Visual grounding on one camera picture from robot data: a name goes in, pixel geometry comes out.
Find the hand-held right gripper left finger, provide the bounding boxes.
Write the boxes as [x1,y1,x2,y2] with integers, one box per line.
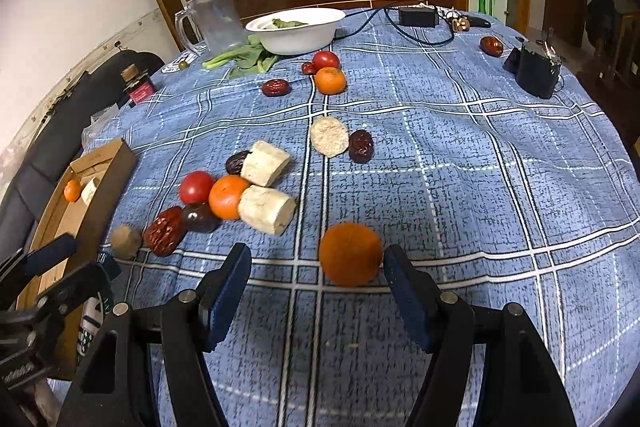
[57,243,253,427]

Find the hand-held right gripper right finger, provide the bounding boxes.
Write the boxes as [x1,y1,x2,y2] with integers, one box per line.
[382,244,573,427]

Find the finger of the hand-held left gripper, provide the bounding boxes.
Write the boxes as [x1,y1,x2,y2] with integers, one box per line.
[0,233,80,303]
[36,254,122,324]

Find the small brown yam piece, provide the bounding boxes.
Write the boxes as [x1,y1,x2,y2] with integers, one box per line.
[110,226,141,260]

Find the white yam piece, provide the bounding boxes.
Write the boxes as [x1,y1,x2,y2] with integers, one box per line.
[309,117,349,158]
[237,185,298,236]
[241,141,292,188]
[80,176,103,206]

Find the shallow cardboard box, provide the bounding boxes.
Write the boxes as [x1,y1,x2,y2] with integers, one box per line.
[15,138,138,380]

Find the red tomato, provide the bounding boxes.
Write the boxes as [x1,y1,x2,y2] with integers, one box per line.
[312,50,341,71]
[179,171,216,205]

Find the person's left hand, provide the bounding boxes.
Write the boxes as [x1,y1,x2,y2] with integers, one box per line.
[30,377,61,427]

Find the dark glossy round fruit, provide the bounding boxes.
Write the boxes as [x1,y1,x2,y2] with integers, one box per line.
[181,203,222,234]

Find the black sofa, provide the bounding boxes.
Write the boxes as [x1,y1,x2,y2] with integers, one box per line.
[0,52,166,248]

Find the blue plaid tablecloth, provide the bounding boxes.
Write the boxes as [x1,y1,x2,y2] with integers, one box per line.
[80,4,640,427]

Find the crumpled clear plastic bag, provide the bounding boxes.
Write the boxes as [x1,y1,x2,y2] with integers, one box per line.
[80,107,121,148]

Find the green leafy vegetable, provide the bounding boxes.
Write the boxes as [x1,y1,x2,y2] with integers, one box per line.
[202,36,281,80]

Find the small black device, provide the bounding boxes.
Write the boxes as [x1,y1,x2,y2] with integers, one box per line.
[503,38,563,100]

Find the white bowl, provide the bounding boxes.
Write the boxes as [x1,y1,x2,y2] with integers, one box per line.
[245,8,347,55]

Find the clear glass pitcher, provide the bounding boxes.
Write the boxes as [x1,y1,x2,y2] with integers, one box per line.
[174,0,249,54]

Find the wooden chair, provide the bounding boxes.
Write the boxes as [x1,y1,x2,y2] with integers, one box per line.
[582,0,640,108]

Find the black power adapter with cable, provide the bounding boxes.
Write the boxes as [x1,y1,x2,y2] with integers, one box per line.
[332,4,456,48]

